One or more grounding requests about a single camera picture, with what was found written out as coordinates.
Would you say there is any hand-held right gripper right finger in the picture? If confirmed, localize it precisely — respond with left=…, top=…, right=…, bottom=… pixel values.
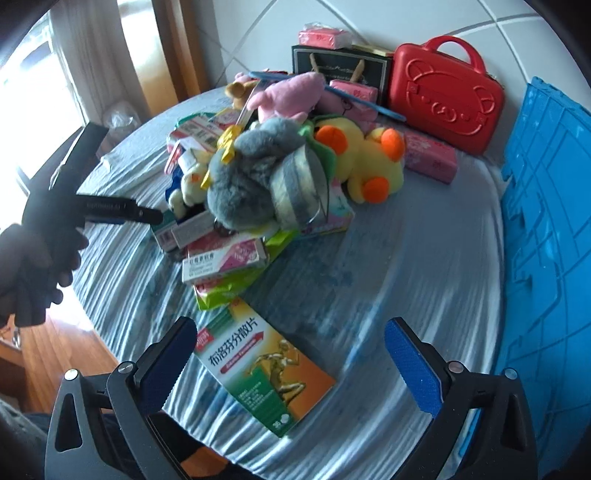
left=384, top=316, right=539, bottom=480

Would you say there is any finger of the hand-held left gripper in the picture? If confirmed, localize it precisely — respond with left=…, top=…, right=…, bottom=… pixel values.
left=83, top=195, right=165, bottom=226

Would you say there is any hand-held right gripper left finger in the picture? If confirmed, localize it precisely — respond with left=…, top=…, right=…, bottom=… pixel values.
left=45, top=316, right=198, bottom=480

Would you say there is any white teal box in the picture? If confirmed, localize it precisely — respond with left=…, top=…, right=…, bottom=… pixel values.
left=152, top=210, right=185, bottom=252

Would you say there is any green orange medicine box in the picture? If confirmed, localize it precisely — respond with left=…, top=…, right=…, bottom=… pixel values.
left=193, top=298, right=337, bottom=438

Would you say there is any blue plastic crate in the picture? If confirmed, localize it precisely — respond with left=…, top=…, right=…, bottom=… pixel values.
left=494, top=76, right=591, bottom=480

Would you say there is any person's left hand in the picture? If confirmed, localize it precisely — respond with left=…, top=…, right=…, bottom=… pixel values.
left=0, top=224, right=90, bottom=326

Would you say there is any small white plush toy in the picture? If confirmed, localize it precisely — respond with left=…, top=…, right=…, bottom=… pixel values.
left=168, top=152, right=213, bottom=217

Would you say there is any white red small box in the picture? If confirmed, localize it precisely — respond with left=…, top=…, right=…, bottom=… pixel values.
left=173, top=211, right=218, bottom=247

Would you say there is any clear plastic bag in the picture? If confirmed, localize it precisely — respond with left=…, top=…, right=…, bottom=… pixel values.
left=102, top=98, right=141, bottom=132

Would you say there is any blue striped bed sheet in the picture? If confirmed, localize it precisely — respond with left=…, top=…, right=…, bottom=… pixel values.
left=69, top=85, right=509, bottom=467

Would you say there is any lime green packet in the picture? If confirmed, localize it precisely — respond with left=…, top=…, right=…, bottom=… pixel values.
left=194, top=228, right=296, bottom=310

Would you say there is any red green white box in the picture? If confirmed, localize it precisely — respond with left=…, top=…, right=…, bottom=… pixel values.
left=168, top=121, right=222, bottom=148

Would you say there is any white pink medicine box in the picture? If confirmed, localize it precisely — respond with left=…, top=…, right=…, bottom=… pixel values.
left=182, top=233, right=269, bottom=283

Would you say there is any window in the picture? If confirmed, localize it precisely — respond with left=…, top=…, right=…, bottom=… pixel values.
left=0, top=9, right=88, bottom=185

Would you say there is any yellow rubber toy figure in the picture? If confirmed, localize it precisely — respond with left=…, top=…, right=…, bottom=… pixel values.
left=201, top=104, right=254, bottom=190

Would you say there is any grey plush toy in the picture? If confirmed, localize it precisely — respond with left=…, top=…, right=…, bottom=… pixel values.
left=205, top=117, right=333, bottom=232

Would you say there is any yellow pink box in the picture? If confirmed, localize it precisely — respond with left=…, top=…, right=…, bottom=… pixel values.
left=210, top=111, right=241, bottom=132

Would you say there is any sheer curtain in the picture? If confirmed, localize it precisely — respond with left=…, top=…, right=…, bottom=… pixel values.
left=48, top=0, right=100, bottom=125

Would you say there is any brown bear plush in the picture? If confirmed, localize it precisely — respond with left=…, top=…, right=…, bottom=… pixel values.
left=225, top=78, right=259, bottom=109

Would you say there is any pastel printed tissue pack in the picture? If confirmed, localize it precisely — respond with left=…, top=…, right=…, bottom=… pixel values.
left=302, top=180, right=356, bottom=238

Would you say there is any light pink pig plush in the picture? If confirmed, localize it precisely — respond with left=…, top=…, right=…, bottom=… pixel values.
left=247, top=74, right=340, bottom=123

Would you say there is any pink tissue pack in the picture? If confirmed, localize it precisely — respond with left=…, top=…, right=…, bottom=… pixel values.
left=298, top=28, right=354, bottom=51
left=402, top=129, right=458, bottom=185
left=331, top=79, right=379, bottom=104

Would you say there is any yellow duck plush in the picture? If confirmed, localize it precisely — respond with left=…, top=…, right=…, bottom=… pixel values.
left=314, top=117, right=406, bottom=204

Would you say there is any black gift bag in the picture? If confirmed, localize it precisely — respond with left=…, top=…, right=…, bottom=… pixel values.
left=291, top=45, right=394, bottom=104

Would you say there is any pink pig plush with glasses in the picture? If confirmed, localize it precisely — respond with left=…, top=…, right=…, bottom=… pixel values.
left=318, top=83, right=370, bottom=121

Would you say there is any blue clothes hanger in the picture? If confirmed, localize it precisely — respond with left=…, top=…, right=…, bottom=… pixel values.
left=249, top=70, right=407, bottom=123

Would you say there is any red bear-face suitcase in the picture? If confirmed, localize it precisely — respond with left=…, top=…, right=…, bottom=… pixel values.
left=387, top=37, right=506, bottom=155

